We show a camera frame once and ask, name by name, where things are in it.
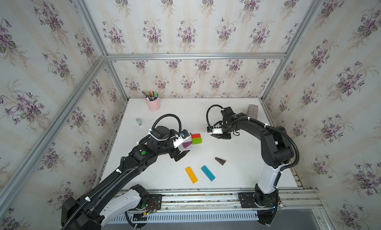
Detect yellow rectangular block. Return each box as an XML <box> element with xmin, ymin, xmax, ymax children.
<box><xmin>185</xmin><ymin>167</ymin><xmax>198</xmax><ymax>184</ymax></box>

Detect green cube block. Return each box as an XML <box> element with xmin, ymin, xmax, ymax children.
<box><xmin>192</xmin><ymin>137</ymin><xmax>202</xmax><ymax>145</ymax></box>

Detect red cube block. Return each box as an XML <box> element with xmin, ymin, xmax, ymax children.
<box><xmin>191</xmin><ymin>133</ymin><xmax>201</xmax><ymax>139</ymax></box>

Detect blue rectangular block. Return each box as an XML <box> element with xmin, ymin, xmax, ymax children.
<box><xmin>201</xmin><ymin>166</ymin><xmax>215</xmax><ymax>181</ymax></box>

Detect brown triangular wedge block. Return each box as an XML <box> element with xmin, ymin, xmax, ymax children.
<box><xmin>211</xmin><ymin>134</ymin><xmax>221</xmax><ymax>139</ymax></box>

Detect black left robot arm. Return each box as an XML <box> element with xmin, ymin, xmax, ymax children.
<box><xmin>61</xmin><ymin>126</ymin><xmax>191</xmax><ymax>230</ymax></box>

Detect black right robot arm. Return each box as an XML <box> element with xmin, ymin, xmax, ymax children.
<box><xmin>220</xmin><ymin>107</ymin><xmax>300</xmax><ymax>199</ymax></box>

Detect grey board eraser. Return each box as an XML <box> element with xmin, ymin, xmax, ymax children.
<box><xmin>247</xmin><ymin>104</ymin><xmax>259</xmax><ymax>119</ymax></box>

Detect pink pen holder cup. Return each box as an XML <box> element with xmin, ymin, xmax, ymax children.
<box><xmin>146</xmin><ymin>98</ymin><xmax>161</xmax><ymax>112</ymax></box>

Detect coloured pens in cup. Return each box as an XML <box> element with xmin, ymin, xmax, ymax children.
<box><xmin>142</xmin><ymin>91</ymin><xmax>159</xmax><ymax>101</ymax></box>

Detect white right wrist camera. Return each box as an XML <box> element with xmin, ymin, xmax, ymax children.
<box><xmin>207</xmin><ymin>126</ymin><xmax>223</xmax><ymax>134</ymax></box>

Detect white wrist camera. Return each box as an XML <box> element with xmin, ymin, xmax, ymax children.
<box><xmin>173</xmin><ymin>129</ymin><xmax>191</xmax><ymax>148</ymax></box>
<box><xmin>207</xmin><ymin>126</ymin><xmax>223</xmax><ymax>134</ymax></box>

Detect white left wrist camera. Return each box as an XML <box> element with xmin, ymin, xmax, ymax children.
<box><xmin>173</xmin><ymin>129</ymin><xmax>191</xmax><ymax>148</ymax></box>

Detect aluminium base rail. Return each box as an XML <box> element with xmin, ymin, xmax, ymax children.
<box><xmin>101</xmin><ymin>187</ymin><xmax>326</xmax><ymax>226</ymax></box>

